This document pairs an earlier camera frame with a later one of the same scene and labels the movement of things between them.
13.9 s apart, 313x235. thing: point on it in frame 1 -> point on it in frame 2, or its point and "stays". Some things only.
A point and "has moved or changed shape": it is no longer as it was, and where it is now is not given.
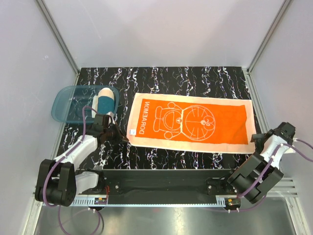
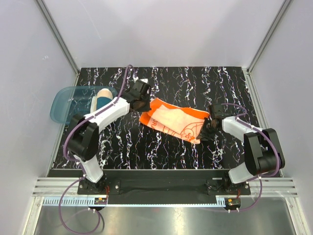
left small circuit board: [100, 200] stays
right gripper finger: [257, 138] -> [205, 135]
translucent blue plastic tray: [68, 101] stays
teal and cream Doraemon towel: [104, 103] stays
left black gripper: [113, 133] -> [139, 105]
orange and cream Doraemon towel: [209, 123] has moved or changed shape
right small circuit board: [233, 202] stays
